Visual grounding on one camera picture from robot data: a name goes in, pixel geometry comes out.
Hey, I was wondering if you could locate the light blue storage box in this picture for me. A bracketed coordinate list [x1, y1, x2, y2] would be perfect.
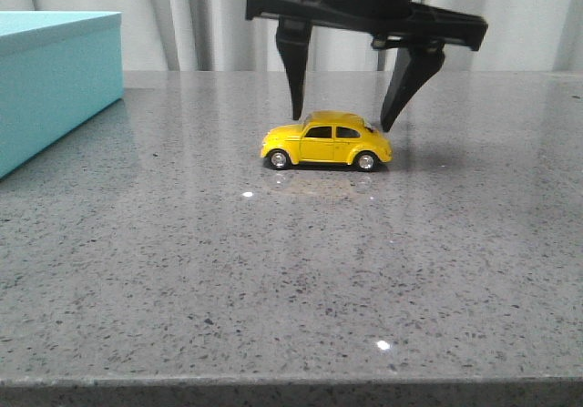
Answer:
[1, 11, 123, 175]

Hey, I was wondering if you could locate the grey pleated curtain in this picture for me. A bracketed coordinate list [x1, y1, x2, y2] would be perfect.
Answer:
[1, 0, 582, 71]

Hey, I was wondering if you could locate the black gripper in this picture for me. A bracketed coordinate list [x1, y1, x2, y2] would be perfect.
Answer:
[245, 0, 487, 132]

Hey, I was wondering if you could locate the yellow toy beetle car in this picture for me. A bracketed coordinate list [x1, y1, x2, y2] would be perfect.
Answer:
[261, 110, 393, 171]

